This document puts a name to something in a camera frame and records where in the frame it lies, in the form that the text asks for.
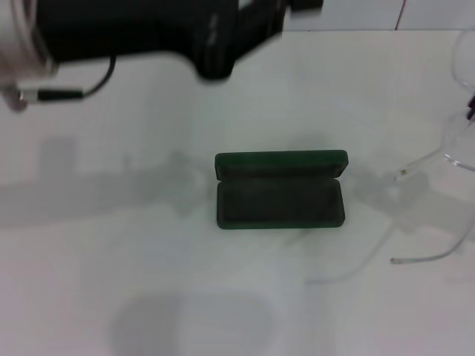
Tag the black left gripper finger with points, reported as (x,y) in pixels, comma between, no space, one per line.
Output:
(259,18)
(308,3)

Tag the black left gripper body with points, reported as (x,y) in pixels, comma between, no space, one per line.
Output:
(130,26)

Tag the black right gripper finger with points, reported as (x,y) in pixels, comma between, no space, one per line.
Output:
(472,107)

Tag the clear plastic glasses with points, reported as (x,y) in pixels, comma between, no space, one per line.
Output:
(423,163)

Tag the green glasses case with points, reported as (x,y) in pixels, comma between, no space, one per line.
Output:
(278,200)

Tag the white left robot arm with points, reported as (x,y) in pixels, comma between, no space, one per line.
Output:
(22,37)

